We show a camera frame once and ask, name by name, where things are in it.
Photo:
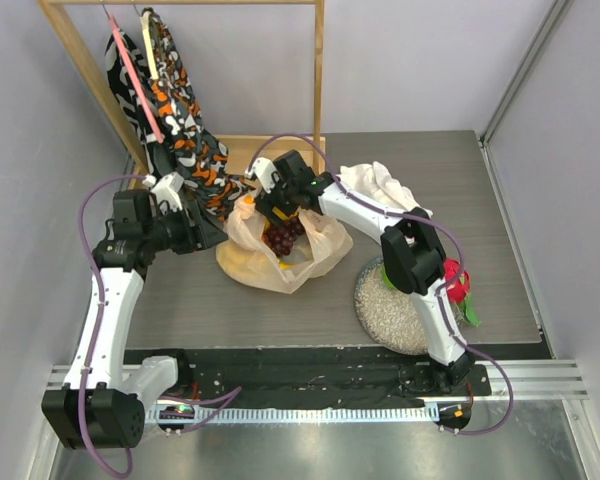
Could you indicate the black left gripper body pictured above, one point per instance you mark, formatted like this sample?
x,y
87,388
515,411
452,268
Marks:
x,y
173,231

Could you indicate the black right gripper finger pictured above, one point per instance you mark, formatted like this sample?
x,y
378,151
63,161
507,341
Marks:
x,y
266,208
291,211

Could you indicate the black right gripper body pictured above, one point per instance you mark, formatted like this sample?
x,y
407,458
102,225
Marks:
x,y
273,208

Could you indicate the translucent plastic shopping bag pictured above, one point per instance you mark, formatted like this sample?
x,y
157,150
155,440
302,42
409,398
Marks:
x,y
247,259

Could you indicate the yellow fake bell pepper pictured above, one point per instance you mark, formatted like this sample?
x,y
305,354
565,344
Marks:
x,y
280,215

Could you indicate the green fake watermelon ball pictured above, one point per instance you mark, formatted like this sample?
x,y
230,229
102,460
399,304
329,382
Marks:
x,y
386,279

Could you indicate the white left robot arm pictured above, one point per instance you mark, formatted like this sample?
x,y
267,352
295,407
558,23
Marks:
x,y
97,405

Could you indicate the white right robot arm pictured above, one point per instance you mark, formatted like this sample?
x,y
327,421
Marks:
x,y
413,256

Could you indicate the dark red fake grapes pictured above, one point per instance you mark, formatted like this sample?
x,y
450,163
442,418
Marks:
x,y
281,238

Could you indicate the white crumpled cloth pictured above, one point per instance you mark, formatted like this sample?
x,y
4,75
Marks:
x,y
376,182

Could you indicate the orange camouflage patterned garment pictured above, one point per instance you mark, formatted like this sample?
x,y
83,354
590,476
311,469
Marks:
x,y
189,148

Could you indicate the speckled ceramic plate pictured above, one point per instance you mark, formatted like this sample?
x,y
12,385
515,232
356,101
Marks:
x,y
409,324

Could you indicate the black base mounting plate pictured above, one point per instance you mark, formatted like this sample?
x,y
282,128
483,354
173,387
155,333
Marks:
x,y
321,378

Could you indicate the pink clothes hanger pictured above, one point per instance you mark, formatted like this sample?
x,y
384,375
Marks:
x,y
137,86

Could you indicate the cream clothes hanger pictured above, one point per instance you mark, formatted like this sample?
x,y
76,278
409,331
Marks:
x,y
146,36

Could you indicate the wooden clothes rack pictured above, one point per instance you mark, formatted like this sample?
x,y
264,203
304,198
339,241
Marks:
x,y
243,148

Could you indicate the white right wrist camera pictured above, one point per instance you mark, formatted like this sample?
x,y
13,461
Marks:
x,y
263,171

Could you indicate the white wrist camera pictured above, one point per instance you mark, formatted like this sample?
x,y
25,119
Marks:
x,y
263,171
167,191

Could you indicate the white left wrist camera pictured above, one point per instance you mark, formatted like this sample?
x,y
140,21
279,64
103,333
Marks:
x,y
167,191

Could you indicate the white slotted cable duct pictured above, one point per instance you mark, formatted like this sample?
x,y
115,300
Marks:
x,y
237,416

